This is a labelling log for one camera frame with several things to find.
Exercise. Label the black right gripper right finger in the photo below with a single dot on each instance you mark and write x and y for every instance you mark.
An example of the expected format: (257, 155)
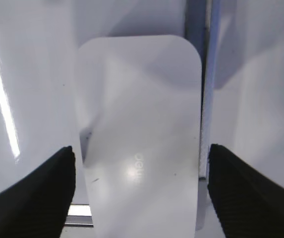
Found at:
(247, 204)

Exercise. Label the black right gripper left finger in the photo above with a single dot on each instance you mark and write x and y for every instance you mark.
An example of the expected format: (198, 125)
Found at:
(37, 206)

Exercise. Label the white eraser with black felt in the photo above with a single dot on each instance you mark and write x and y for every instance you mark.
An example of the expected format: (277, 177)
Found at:
(138, 102)

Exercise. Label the white board with grey frame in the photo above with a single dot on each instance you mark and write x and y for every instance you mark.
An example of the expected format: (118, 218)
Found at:
(241, 47)

